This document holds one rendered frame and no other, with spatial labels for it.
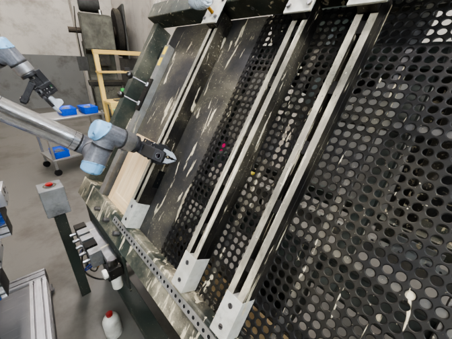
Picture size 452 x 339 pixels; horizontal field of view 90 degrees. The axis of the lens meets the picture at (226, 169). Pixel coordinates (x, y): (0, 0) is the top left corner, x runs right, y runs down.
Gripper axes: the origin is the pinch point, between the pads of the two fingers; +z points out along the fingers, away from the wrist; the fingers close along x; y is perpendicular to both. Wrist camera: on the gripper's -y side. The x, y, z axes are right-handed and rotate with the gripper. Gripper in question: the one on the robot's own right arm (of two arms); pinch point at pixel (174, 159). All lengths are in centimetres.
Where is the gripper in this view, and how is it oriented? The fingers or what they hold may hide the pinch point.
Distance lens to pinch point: 106.3
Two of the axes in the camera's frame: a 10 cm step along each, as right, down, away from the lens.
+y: -6.8, -3.3, 6.5
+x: -4.2, 9.1, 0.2
